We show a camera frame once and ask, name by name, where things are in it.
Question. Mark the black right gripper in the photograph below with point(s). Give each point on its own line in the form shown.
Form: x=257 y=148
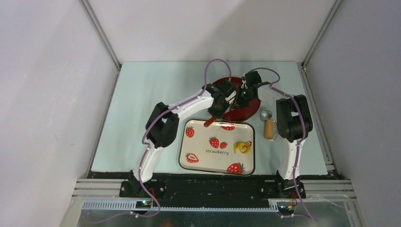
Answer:
x=239 y=103

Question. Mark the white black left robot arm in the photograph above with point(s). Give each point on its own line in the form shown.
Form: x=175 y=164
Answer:
x=162 y=125

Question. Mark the white strawberry rectangular tray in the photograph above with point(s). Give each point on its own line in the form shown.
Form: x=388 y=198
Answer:
x=223 y=147

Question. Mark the wooden dough roller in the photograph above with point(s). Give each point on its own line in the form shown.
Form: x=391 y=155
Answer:
x=270 y=131

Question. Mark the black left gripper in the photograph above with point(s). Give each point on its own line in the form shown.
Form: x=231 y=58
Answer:
x=218 y=114

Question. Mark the aluminium frame rail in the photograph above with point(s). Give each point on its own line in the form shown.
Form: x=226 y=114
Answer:
x=103 y=194

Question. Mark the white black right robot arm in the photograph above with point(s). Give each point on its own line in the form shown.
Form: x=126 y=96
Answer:
x=293 y=119

